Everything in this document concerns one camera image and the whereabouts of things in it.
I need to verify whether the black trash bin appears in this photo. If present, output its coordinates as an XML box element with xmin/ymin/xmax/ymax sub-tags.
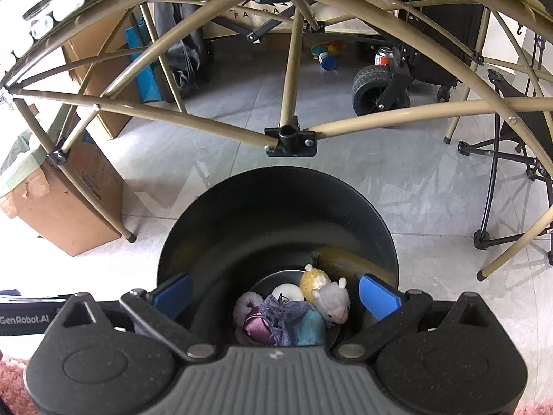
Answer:
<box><xmin>156</xmin><ymin>166</ymin><xmax>400</xmax><ymax>347</ymax></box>

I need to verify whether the cardboard box with liner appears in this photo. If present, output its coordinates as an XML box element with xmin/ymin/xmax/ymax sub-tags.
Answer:
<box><xmin>0</xmin><ymin>130</ymin><xmax>124</xmax><ymax>257</ymax></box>

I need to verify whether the purple plush toy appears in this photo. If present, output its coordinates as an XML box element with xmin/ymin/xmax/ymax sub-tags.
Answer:
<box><xmin>233</xmin><ymin>292</ymin><xmax>264</xmax><ymax>338</ymax></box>

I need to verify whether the open cardboard box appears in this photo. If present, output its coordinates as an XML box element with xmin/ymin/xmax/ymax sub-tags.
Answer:
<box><xmin>60</xmin><ymin>4</ymin><xmax>174</xmax><ymax>139</ymax></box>

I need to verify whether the grey sheep plush toy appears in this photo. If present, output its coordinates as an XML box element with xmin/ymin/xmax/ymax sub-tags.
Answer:
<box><xmin>310</xmin><ymin>277</ymin><xmax>352</xmax><ymax>325</ymax></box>

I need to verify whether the olive folding table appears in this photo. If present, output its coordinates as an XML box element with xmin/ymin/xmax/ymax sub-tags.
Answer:
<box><xmin>0</xmin><ymin>0</ymin><xmax>553</xmax><ymax>282</ymax></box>

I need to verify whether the green plastic liner bag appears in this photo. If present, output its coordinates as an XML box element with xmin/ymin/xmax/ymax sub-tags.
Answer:
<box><xmin>0</xmin><ymin>134</ymin><xmax>48</xmax><ymax>195</ymax></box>

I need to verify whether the yellow and white plush toy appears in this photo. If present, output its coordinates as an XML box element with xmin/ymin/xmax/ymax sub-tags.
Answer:
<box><xmin>299</xmin><ymin>264</ymin><xmax>333</xmax><ymax>305</ymax></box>

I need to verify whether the black folding chair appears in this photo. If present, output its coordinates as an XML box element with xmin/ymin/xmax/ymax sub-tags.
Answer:
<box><xmin>458</xmin><ymin>32</ymin><xmax>553</xmax><ymax>264</ymax></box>

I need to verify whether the beige canvas wagon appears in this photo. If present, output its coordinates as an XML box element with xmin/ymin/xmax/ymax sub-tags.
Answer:
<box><xmin>203</xmin><ymin>0</ymin><xmax>433</xmax><ymax>128</ymax></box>

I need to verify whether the light blue plush toy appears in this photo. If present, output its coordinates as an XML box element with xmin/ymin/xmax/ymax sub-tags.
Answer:
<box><xmin>298</xmin><ymin>310</ymin><xmax>327</xmax><ymax>347</ymax></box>

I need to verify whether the red spray can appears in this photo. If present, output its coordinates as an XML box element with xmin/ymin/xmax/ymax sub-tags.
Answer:
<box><xmin>374</xmin><ymin>45</ymin><xmax>396</xmax><ymax>67</ymax></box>

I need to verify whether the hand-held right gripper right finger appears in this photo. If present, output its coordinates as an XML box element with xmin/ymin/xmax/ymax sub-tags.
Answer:
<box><xmin>332</xmin><ymin>274</ymin><xmax>493</xmax><ymax>362</ymax></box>

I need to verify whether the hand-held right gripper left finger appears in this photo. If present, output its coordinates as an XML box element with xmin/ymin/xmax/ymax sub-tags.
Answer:
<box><xmin>63</xmin><ymin>273</ymin><xmax>214</xmax><ymax>363</ymax></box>

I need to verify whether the clear jar with black lid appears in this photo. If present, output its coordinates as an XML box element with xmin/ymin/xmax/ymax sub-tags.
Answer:
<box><xmin>21</xmin><ymin>0</ymin><xmax>57</xmax><ymax>22</ymax></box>

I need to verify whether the dark fabric bag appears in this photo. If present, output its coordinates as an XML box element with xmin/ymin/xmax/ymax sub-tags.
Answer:
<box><xmin>153</xmin><ymin>0</ymin><xmax>215</xmax><ymax>98</ymax></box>

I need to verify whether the white foam cylinder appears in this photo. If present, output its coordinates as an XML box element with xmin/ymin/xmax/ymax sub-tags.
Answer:
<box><xmin>271</xmin><ymin>282</ymin><xmax>305</xmax><ymax>303</ymax></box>

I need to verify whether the blue plastic board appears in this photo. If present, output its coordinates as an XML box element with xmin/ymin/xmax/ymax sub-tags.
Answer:
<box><xmin>125</xmin><ymin>13</ymin><xmax>167</xmax><ymax>104</ymax></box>

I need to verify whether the lavender drawstring pouch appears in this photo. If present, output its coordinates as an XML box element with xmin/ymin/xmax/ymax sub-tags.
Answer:
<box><xmin>259</xmin><ymin>294</ymin><xmax>318</xmax><ymax>347</ymax></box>

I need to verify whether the purple satin pouch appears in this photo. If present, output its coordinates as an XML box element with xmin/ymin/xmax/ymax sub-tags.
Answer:
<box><xmin>242</xmin><ymin>307</ymin><xmax>275</xmax><ymax>344</ymax></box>

